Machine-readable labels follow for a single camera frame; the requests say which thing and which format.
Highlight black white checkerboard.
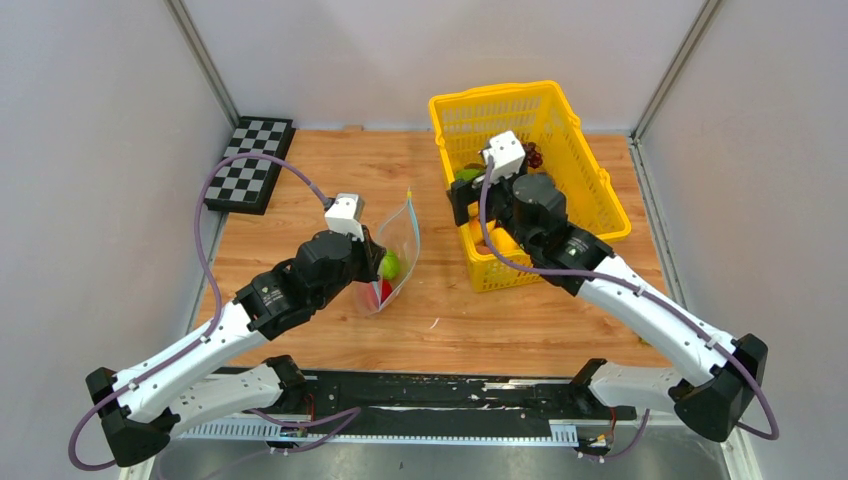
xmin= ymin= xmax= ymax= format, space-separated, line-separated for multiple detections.
xmin=204 ymin=116 xmax=296 ymax=215

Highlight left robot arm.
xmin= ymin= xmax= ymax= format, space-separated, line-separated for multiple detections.
xmin=86 ymin=230 xmax=386 ymax=467

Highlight red toy apple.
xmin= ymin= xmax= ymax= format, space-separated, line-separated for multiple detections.
xmin=358 ymin=279 xmax=393 ymax=314

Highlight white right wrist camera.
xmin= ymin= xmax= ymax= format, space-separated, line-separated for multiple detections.
xmin=480 ymin=130 xmax=526 ymax=183

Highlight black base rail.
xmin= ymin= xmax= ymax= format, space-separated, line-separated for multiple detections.
xmin=238 ymin=367 xmax=639 ymax=442

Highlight orange toy tangerine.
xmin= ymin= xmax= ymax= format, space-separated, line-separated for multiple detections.
xmin=468 ymin=218 xmax=485 ymax=245

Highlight green toy mango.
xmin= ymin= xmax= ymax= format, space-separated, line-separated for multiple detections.
xmin=454 ymin=168 xmax=484 ymax=182

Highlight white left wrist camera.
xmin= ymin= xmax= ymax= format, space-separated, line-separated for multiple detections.
xmin=324 ymin=193 xmax=365 ymax=241

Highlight yellow plastic basket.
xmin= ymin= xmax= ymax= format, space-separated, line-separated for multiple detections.
xmin=429 ymin=81 xmax=631 ymax=292

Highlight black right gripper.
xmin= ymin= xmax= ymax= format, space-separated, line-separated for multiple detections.
xmin=449 ymin=164 xmax=537 ymax=255

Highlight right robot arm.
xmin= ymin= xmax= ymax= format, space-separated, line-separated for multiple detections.
xmin=447 ymin=174 xmax=779 ymax=442

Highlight dark red toy grapes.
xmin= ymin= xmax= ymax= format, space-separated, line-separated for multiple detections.
xmin=522 ymin=142 xmax=544 ymax=169

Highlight light green toy cabbage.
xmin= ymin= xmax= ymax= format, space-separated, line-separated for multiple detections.
xmin=378 ymin=250 xmax=401 ymax=281

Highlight clear zip top bag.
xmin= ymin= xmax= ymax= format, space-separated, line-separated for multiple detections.
xmin=353 ymin=189 xmax=421 ymax=316

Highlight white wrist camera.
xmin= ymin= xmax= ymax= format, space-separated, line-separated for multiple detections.
xmin=480 ymin=130 xmax=526 ymax=183
xmin=324 ymin=193 xmax=365 ymax=241

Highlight yellow toy lemon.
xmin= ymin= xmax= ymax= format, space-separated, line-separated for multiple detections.
xmin=489 ymin=228 xmax=521 ymax=254

